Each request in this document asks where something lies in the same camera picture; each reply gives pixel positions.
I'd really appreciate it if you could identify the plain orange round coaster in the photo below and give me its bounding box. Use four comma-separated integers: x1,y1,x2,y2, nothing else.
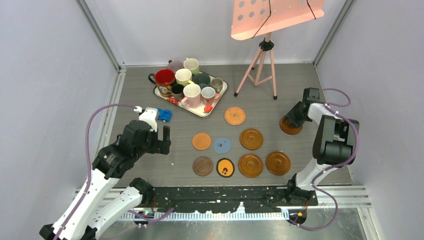
192,132,212,151

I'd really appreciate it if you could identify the dark brown wooden coaster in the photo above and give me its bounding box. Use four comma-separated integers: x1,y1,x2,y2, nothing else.
192,156,213,177

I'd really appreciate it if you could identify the glossy brown grooved wooden coaster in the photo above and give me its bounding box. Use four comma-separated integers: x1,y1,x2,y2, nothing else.
265,151,291,176

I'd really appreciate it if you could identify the pink handled floral mug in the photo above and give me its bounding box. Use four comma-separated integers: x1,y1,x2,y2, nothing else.
201,86,222,106

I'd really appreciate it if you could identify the blue smiley foam coaster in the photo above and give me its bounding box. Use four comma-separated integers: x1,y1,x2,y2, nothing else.
213,137,232,154

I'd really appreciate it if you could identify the woven orange rattan coaster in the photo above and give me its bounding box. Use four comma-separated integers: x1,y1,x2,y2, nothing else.
224,106,246,126

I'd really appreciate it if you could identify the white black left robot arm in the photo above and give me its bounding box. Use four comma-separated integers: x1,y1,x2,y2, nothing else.
39,120,171,240

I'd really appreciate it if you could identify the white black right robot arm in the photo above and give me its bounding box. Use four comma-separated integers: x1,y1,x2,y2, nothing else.
279,87,360,206

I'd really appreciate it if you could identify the orange black-rimmed coaster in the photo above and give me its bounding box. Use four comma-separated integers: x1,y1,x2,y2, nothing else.
216,158,235,178

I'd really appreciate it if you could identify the blue toy car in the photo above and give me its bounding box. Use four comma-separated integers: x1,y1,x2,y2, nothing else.
157,108,172,123

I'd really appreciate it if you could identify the white serving tray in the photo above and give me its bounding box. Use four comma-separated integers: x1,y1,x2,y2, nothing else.
153,74,228,118

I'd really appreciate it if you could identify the black small mug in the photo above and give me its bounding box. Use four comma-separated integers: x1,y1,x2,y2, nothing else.
171,84,185,102

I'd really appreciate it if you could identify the red black mug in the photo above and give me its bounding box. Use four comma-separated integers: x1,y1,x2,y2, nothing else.
148,68,176,97

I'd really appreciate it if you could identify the cream white mug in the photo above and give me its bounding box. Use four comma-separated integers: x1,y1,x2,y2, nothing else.
175,68,194,87

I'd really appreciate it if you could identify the dark teal mug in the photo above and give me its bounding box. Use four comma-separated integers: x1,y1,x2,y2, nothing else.
193,72,211,89

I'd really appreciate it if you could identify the mauve mug at back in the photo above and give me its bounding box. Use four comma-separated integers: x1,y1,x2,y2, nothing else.
166,60,184,73

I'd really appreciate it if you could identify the grey small mug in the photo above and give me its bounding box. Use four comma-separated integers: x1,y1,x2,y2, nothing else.
210,77,224,94

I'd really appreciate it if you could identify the pale green mug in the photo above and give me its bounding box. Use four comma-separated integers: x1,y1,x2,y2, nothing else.
183,58,200,75

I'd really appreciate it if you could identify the pink music stand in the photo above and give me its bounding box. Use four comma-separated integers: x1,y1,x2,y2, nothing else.
230,0,325,100

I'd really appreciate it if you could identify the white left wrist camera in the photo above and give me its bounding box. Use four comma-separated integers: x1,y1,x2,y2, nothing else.
133,106,158,132

